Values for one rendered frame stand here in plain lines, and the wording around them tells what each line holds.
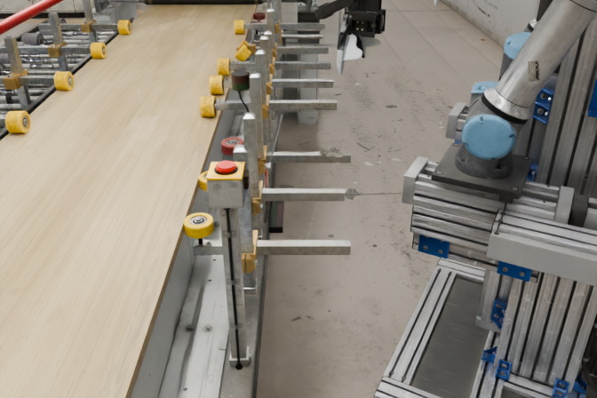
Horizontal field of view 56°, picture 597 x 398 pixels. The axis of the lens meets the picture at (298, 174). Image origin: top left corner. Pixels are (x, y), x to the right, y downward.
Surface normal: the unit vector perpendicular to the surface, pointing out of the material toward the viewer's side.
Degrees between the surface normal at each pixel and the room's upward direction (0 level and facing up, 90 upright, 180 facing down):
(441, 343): 0
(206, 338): 0
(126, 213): 0
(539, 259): 90
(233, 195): 90
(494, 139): 97
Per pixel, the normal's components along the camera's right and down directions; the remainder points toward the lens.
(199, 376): 0.00, -0.88
